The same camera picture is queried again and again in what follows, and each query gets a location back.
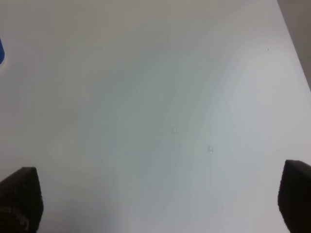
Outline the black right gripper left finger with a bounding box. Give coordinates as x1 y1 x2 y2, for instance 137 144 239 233
0 167 44 233

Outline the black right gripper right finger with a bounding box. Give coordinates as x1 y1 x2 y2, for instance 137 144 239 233
277 160 311 233

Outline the white cup blue sleeve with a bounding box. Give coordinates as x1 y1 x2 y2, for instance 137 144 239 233
0 40 5 65

